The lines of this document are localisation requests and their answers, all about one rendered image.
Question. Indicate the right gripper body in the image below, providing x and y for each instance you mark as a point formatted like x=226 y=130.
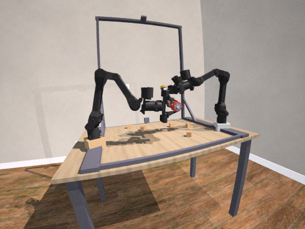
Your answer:
x=160 y=106

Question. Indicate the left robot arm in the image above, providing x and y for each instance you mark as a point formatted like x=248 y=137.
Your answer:
x=223 y=77

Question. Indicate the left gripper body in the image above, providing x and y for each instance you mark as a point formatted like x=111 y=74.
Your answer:
x=179 y=87

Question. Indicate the grey metal overhead frame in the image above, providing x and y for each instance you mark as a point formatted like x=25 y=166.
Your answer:
x=129 y=20

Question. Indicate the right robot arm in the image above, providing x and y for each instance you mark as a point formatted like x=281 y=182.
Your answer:
x=95 y=117

